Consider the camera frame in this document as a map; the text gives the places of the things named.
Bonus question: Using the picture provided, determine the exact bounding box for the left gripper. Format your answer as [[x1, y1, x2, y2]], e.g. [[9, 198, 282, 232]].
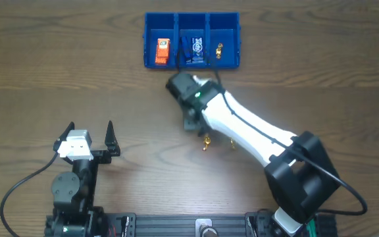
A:
[[53, 120, 122, 165]]

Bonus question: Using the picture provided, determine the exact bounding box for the orange candy box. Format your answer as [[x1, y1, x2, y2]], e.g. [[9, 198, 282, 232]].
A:
[[155, 49, 169, 65], [157, 38, 171, 59]]

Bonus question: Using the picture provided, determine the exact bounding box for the blue candy pack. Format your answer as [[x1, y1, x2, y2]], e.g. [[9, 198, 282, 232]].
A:
[[191, 36, 205, 64]]

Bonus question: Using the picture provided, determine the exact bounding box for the blue tray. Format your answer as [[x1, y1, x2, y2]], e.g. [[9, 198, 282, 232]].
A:
[[143, 11, 241, 70]]

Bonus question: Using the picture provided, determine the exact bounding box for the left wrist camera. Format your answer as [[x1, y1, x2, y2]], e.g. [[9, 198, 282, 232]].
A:
[[57, 129, 95, 162]]

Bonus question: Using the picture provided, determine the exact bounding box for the mounting rail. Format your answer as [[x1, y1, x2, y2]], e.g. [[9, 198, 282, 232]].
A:
[[44, 212, 338, 237]]

